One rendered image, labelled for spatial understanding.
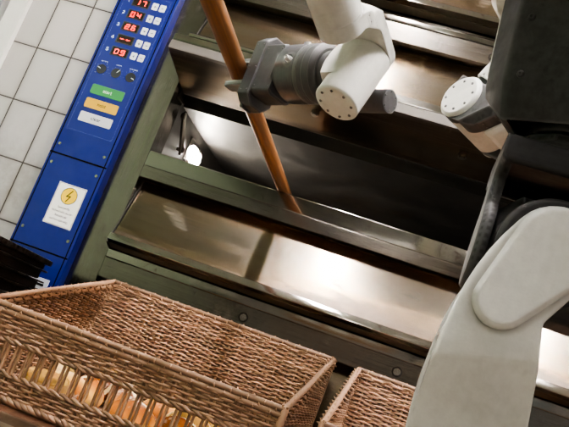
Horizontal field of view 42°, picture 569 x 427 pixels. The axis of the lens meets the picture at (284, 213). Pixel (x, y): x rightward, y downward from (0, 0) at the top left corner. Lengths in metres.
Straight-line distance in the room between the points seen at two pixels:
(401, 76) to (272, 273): 0.57
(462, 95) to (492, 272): 0.55
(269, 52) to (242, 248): 0.69
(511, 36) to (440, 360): 0.35
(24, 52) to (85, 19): 0.18
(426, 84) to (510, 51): 1.02
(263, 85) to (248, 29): 0.83
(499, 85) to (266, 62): 0.44
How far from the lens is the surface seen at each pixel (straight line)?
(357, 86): 1.01
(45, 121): 2.00
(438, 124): 1.66
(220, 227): 1.78
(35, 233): 1.88
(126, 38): 1.98
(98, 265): 1.83
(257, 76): 1.16
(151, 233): 1.79
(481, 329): 0.74
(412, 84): 1.85
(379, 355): 1.68
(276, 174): 1.66
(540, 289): 0.74
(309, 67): 1.07
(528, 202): 0.79
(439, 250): 1.72
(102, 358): 1.26
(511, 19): 0.87
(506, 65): 0.84
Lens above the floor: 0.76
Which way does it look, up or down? 12 degrees up
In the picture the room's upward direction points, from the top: 20 degrees clockwise
